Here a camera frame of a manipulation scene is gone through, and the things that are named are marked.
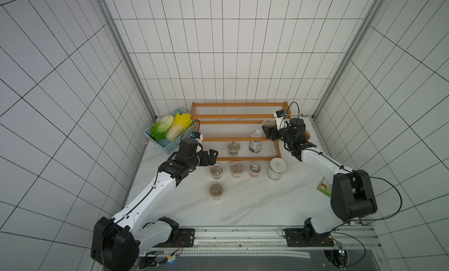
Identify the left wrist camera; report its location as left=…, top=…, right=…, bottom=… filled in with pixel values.
left=190, top=132, right=203, bottom=143

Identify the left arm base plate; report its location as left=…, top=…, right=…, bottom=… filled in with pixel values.
left=173, top=228, right=195, bottom=248

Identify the red label seed jar top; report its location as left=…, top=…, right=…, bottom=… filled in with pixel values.
left=230, top=161, right=244, bottom=178

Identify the green snack bag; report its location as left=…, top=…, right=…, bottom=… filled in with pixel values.
left=317, top=178, right=333, bottom=197

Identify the aluminium mounting rail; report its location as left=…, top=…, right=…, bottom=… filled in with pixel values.
left=99, top=225, right=381, bottom=251

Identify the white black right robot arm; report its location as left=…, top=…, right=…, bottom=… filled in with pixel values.
left=262, top=118, right=378, bottom=241

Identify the wooden three-tier shelf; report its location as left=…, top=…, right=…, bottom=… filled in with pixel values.
left=190, top=102, right=289, bottom=162

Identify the small red label seed jar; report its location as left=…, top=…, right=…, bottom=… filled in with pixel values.
left=249, top=162, right=261, bottom=178

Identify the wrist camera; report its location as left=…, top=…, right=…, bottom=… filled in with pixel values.
left=273, top=109, right=287, bottom=130
left=190, top=132, right=203, bottom=143

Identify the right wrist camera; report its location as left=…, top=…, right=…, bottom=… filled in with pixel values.
left=273, top=109, right=287, bottom=130

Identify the yellow napa cabbage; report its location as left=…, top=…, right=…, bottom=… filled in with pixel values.
left=166, top=113, right=192, bottom=141

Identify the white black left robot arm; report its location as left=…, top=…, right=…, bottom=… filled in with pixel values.
left=91, top=137, right=218, bottom=271

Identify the large white labelled jar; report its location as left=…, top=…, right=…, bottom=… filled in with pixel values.
left=267, top=158, right=287, bottom=181

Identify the green label seed jar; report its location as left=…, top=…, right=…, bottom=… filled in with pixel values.
left=228, top=141, right=240, bottom=156

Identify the green napa cabbage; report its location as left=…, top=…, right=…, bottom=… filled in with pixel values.
left=150, top=114, right=175, bottom=140

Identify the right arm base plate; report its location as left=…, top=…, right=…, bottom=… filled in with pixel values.
left=282, top=228, right=334, bottom=248

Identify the yellow label seed jar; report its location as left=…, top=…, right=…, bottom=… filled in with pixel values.
left=209, top=164, right=223, bottom=180

